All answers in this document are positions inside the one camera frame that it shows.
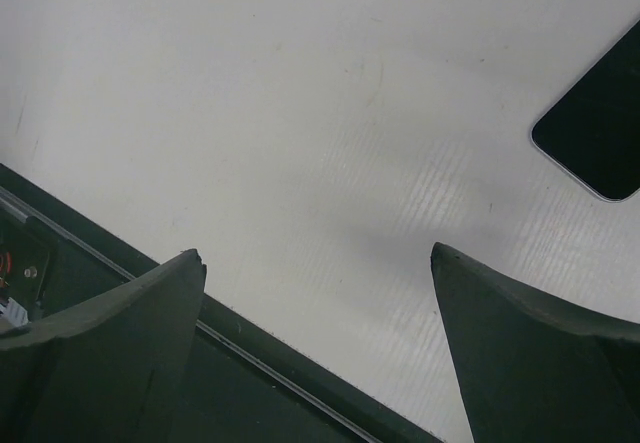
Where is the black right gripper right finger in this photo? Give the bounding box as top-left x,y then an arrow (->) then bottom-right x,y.
430,243 -> 639,442

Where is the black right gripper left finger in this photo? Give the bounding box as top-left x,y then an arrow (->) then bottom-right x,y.
1,249 -> 206,442

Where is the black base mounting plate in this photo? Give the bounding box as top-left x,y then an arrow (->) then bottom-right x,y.
1,166 -> 436,442

